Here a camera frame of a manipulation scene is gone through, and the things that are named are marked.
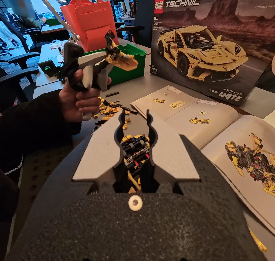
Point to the orange plastic carry case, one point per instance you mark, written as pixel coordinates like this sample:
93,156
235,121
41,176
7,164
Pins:
92,22

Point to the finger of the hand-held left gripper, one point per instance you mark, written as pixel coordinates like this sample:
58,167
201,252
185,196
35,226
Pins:
94,58
103,78

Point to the pile of yellow brick pieces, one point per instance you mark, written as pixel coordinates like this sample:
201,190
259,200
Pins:
111,110

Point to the small black perforated beam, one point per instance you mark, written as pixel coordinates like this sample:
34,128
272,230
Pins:
112,94

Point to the green plastic bin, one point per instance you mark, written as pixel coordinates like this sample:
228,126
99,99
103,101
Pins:
129,69

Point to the open instruction booklet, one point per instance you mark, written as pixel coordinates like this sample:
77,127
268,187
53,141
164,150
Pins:
215,132

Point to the yellow brick wing piece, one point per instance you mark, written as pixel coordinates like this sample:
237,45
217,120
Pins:
122,59

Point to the toy car set box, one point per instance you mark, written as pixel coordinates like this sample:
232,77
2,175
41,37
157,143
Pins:
206,41

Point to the small black device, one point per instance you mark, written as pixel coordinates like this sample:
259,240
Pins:
47,67

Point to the person's left hand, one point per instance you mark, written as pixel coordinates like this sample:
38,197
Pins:
73,104

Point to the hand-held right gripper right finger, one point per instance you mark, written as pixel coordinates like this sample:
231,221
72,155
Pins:
174,157

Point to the long black brick beam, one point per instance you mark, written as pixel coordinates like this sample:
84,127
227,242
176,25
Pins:
129,110

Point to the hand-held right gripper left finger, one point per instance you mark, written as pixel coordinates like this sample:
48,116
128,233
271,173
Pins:
96,157

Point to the yellow toy brick car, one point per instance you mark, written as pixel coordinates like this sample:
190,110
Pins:
135,153

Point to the grey desk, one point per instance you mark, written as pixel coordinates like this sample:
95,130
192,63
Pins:
133,86

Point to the black office chair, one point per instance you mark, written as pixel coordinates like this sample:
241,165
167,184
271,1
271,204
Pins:
21,67

